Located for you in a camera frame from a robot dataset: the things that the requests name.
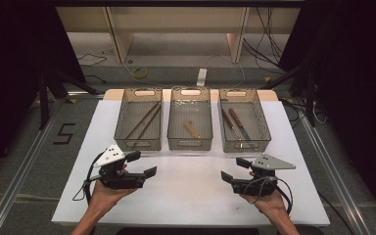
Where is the black curtain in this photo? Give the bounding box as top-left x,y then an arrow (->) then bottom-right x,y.
278,0 -> 376,226
0,0 -> 87,184

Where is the black tripod stand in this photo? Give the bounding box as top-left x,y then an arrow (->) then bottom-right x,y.
260,63 -> 317,128
38,70 -> 99,130

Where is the brown wooden chopstick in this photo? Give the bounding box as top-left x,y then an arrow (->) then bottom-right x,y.
125,101 -> 161,140
136,106 -> 162,141

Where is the light wooden shelf unit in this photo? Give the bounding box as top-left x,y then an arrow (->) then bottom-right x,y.
56,6 -> 302,65

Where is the smoky clear plastic bin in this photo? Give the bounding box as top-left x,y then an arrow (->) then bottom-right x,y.
113,87 -> 164,152
218,87 -> 272,154
166,86 -> 213,152

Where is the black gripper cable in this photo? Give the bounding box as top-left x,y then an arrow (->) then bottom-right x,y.
243,175 -> 294,216
71,151 -> 105,205

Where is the white power strip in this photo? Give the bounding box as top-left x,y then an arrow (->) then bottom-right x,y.
196,68 -> 208,88

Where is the person's right hand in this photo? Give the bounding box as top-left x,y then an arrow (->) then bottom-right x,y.
239,190 -> 290,218

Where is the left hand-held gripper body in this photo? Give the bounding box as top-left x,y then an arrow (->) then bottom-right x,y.
92,144 -> 147,190

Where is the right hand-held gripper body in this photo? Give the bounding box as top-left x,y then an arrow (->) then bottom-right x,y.
230,154 -> 297,198

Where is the bundle of black cables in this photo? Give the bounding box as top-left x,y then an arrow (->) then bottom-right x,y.
243,6 -> 286,71

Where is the person's left hand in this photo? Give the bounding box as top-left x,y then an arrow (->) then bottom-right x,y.
89,178 -> 139,212

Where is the aluminium floor rail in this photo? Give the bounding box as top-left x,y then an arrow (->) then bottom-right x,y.
0,97 -> 65,235
298,116 -> 371,235

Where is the white floor cable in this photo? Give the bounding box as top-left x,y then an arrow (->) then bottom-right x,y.
205,53 -> 246,89
121,62 -> 165,88

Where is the thin black floor cable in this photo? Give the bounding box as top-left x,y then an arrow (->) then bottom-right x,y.
76,53 -> 109,84

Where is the wooden handled fork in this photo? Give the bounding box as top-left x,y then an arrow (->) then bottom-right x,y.
228,108 -> 258,146

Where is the yellow tape roll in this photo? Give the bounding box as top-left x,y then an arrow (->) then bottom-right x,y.
132,67 -> 149,79

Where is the wooden-handled fork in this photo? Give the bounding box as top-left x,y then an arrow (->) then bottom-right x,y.
221,107 -> 244,149

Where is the wooden handled spoon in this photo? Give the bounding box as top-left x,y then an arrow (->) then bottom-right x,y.
183,120 -> 202,140

